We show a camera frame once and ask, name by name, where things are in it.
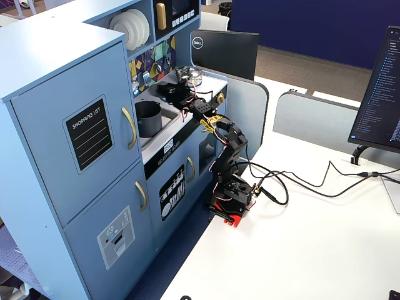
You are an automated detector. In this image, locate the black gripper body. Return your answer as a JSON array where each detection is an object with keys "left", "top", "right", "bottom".
[{"left": 170, "top": 84, "right": 198, "bottom": 106}]

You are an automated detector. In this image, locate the shiny steel toy pot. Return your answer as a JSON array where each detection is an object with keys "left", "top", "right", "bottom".
[{"left": 186, "top": 66, "right": 204, "bottom": 88}]

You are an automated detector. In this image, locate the gray toy sink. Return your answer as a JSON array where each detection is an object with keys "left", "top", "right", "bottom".
[{"left": 137, "top": 106, "right": 184, "bottom": 149}]

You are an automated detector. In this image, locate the steel toy ladle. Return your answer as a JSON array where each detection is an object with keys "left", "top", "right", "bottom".
[{"left": 152, "top": 46, "right": 164, "bottom": 74}]

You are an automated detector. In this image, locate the silver toy whisk utensil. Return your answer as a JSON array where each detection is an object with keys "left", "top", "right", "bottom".
[{"left": 162, "top": 43, "right": 172, "bottom": 68}]

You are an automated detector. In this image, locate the steel toy spatula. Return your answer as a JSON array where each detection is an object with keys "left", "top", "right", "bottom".
[{"left": 141, "top": 59, "right": 151, "bottom": 86}]

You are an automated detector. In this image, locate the dark gray toy pot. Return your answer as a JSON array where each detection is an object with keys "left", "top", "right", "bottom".
[{"left": 134, "top": 100, "right": 163, "bottom": 138}]

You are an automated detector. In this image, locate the steel toy slotted spoon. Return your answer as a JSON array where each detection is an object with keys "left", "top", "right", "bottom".
[{"left": 131, "top": 70, "right": 141, "bottom": 96}]

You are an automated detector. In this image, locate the colourful tile backsplash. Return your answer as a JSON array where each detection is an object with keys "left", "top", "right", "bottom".
[{"left": 128, "top": 34, "right": 178, "bottom": 96}]

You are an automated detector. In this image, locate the black Dell monitor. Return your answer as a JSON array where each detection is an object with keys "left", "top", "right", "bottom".
[{"left": 189, "top": 29, "right": 260, "bottom": 82}]

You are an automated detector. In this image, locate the gray rounded desk divider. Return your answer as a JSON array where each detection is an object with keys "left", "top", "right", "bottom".
[
  {"left": 199, "top": 67, "right": 270, "bottom": 163},
  {"left": 272, "top": 91, "right": 363, "bottom": 154}
]

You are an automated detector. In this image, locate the black toy microwave door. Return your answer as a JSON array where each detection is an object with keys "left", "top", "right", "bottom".
[{"left": 152, "top": 0, "right": 201, "bottom": 41}]

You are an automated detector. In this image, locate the white toy plate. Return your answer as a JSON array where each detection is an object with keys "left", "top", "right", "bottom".
[
  {"left": 126, "top": 8, "right": 151, "bottom": 43},
  {"left": 120, "top": 10, "right": 147, "bottom": 48},
  {"left": 108, "top": 12, "right": 140, "bottom": 53}
]

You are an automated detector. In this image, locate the white chair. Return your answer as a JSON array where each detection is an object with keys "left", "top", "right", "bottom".
[{"left": 199, "top": 11, "right": 231, "bottom": 32}]

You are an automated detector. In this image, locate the blue oven door with window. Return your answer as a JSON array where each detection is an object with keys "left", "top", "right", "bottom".
[{"left": 196, "top": 123, "right": 221, "bottom": 201}]

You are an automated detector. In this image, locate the black shopping list sticker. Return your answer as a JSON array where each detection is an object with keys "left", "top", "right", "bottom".
[{"left": 61, "top": 94, "right": 116, "bottom": 176}]

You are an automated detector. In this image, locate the black trash bin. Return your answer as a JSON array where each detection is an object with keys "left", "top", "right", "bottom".
[{"left": 217, "top": 1, "right": 234, "bottom": 18}]

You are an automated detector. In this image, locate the black dish rack sticker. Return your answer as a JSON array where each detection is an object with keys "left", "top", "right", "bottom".
[{"left": 158, "top": 164, "right": 187, "bottom": 222}]

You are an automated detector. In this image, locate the blue dishwasher door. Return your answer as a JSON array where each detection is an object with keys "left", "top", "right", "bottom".
[{"left": 145, "top": 149, "right": 201, "bottom": 251}]

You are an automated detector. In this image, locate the black table clamp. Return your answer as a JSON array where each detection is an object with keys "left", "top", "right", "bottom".
[{"left": 208, "top": 206, "right": 235, "bottom": 224}]

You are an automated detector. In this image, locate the blue wooden toy kitchen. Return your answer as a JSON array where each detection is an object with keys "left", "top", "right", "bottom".
[{"left": 0, "top": 0, "right": 231, "bottom": 300}]

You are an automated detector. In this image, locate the blue fridge door with dispenser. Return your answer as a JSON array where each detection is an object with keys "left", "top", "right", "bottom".
[{"left": 62, "top": 161, "right": 157, "bottom": 300}]

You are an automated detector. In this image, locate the blue fridge door with list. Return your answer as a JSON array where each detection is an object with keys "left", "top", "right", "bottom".
[{"left": 9, "top": 40, "right": 141, "bottom": 228}]

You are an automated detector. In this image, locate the gray water dispenser sticker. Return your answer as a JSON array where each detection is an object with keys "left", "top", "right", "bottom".
[{"left": 96, "top": 204, "right": 137, "bottom": 271}]

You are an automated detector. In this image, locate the monitor with lit screen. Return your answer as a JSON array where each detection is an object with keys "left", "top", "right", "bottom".
[{"left": 347, "top": 25, "right": 400, "bottom": 154}]

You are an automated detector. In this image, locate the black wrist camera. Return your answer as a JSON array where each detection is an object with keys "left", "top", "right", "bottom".
[{"left": 173, "top": 66, "right": 192, "bottom": 84}]

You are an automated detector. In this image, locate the gold curved fridge handle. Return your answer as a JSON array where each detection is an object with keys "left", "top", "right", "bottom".
[
  {"left": 134, "top": 180, "right": 148, "bottom": 213},
  {"left": 121, "top": 106, "right": 138, "bottom": 151}
]

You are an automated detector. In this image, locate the gold dishwasher door handle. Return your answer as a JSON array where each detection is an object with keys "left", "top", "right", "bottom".
[{"left": 186, "top": 156, "right": 196, "bottom": 184}]

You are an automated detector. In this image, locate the gold microwave handle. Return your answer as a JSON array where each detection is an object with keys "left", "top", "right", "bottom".
[{"left": 156, "top": 2, "right": 168, "bottom": 31}]

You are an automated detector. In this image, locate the black cable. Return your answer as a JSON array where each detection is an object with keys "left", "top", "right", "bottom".
[
  {"left": 246, "top": 159, "right": 400, "bottom": 188},
  {"left": 249, "top": 170, "right": 400, "bottom": 207}
]

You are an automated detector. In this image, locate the red robot base plate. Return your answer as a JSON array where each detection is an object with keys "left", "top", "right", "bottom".
[{"left": 204, "top": 199, "right": 259, "bottom": 229}]

